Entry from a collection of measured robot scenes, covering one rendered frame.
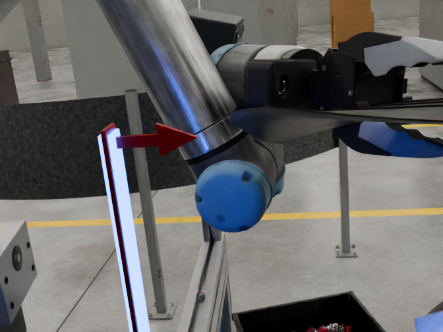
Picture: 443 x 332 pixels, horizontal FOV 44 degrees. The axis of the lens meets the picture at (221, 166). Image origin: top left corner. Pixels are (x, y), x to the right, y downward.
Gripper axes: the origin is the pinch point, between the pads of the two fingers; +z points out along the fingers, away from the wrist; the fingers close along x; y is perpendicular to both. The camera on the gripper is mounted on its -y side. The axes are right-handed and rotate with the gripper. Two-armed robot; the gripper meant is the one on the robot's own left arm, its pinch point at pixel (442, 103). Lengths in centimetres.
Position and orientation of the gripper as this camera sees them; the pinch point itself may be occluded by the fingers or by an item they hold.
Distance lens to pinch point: 46.1
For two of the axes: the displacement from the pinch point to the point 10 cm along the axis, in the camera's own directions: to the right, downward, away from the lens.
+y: 8.5, -1.2, 5.1
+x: 0.0, 9.7, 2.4
